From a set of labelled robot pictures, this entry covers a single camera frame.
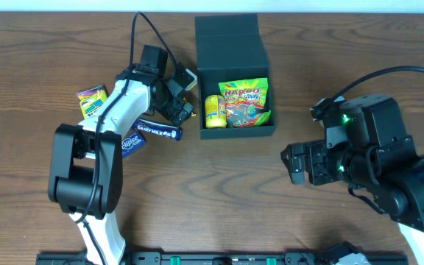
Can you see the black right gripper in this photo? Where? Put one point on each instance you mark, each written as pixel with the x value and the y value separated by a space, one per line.
pixel 311 163

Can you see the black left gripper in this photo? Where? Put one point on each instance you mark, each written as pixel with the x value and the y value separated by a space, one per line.
pixel 182 113

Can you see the small yellow snack packet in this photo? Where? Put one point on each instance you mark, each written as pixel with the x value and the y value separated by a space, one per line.
pixel 188 108

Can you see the yellow sour candy canister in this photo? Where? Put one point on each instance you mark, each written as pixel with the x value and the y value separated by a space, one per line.
pixel 215 112

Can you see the green Pretz snack box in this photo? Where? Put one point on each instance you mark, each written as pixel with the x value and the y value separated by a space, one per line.
pixel 91 100

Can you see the black gift box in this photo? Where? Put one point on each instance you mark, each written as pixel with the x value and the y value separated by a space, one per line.
pixel 229 48

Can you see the green Haribo gummy bag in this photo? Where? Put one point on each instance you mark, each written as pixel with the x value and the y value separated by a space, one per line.
pixel 245 102

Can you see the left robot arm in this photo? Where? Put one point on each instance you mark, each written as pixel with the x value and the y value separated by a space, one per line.
pixel 86 173

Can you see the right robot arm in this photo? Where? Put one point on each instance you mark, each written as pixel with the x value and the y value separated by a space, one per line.
pixel 366 146

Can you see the blue Dairy Milk bar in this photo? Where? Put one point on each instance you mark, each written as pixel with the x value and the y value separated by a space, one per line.
pixel 165 130

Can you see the blue Eclipse mints tin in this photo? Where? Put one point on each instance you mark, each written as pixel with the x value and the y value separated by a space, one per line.
pixel 132 144

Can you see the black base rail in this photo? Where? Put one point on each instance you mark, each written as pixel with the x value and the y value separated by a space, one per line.
pixel 343 253

